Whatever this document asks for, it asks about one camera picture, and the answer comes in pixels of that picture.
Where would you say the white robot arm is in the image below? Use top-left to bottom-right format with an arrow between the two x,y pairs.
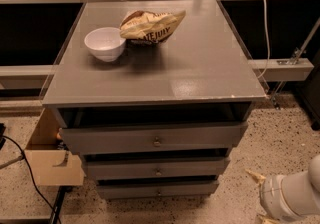
246,155 -> 320,224

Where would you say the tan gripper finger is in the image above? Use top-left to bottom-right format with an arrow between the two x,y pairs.
246,169 -> 266,185
254,214 -> 280,224

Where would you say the grey drawer cabinet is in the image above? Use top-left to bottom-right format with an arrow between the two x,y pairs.
43,0 -> 265,187

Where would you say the white cable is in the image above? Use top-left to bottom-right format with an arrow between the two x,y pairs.
246,0 -> 271,80

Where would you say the white bowl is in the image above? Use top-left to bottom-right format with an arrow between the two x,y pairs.
84,27 -> 126,62

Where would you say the grey top drawer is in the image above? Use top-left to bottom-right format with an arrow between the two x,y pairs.
60,122 -> 248,155

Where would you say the black cable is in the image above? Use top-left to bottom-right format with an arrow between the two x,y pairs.
0,135 -> 63,224

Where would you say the grey bottom drawer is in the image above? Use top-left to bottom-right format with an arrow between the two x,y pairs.
97,179 -> 219,199

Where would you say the crumpled chip bag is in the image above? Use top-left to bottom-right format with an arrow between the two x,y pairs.
120,10 -> 186,45

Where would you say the wooden box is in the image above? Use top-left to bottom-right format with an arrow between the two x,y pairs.
24,109 -> 84,186

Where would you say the grey drawer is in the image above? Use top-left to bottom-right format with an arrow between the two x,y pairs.
97,179 -> 219,199
60,122 -> 248,155
84,157 -> 230,180

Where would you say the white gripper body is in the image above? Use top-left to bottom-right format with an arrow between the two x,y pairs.
259,175 -> 302,222

